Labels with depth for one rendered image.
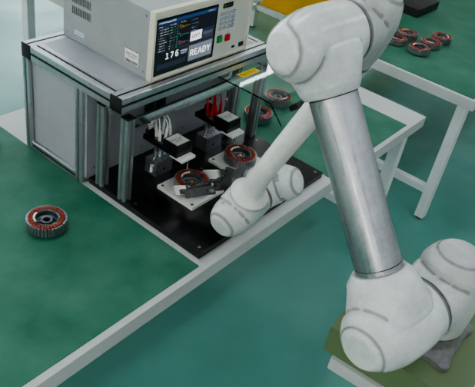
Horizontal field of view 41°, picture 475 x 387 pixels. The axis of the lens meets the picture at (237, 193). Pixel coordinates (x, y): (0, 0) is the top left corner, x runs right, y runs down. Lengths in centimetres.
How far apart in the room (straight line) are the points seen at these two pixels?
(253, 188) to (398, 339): 51
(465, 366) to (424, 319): 29
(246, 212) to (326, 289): 137
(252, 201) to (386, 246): 41
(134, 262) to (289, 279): 127
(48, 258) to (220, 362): 99
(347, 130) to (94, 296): 79
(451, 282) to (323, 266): 163
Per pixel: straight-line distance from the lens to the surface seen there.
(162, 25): 178
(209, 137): 216
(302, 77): 120
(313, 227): 322
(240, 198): 157
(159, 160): 202
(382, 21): 133
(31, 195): 198
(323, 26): 120
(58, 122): 203
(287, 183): 166
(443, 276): 143
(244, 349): 256
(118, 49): 190
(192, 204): 191
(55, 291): 167
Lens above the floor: 194
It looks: 36 degrees down
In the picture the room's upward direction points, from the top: 10 degrees clockwise
